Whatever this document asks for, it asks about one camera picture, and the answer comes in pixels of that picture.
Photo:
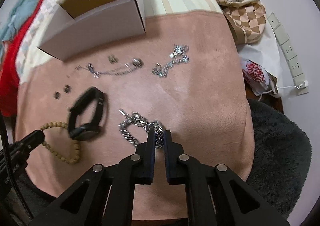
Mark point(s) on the white wall power strip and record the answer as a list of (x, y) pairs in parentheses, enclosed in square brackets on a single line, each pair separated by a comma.
[(290, 55)]

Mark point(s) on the pink striped table blanket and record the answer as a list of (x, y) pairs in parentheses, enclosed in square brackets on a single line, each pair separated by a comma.
[(184, 72)]

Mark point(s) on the black fitness band watch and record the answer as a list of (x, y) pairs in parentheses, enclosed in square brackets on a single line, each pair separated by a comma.
[(87, 115)]

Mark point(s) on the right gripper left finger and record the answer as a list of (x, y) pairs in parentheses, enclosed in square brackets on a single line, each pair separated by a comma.
[(103, 195)]

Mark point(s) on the brown checkered cloth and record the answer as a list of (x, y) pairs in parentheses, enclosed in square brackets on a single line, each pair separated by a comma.
[(246, 19)]

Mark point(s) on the red printed plastic bag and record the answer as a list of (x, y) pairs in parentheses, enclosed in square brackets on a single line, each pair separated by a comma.
[(255, 75)]

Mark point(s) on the teal quilt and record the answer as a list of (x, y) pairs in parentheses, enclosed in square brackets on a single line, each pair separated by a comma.
[(27, 3)]

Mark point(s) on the checkered bed sheet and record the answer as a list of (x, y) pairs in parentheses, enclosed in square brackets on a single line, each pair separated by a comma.
[(29, 56)]

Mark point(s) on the dark fluffy garment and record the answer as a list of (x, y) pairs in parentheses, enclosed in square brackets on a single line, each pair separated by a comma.
[(282, 158)]

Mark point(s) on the small silver earring pair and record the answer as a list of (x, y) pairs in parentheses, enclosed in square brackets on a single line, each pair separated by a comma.
[(112, 59)]

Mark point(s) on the red blanket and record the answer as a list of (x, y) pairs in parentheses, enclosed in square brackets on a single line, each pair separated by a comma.
[(9, 76)]

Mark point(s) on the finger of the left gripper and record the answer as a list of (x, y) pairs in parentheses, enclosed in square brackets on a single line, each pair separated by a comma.
[(26, 145)]

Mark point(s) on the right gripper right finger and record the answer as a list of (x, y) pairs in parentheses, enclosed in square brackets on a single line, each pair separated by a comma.
[(215, 195)]

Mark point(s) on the white cardboard box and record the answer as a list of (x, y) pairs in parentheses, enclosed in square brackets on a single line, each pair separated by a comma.
[(79, 25)]

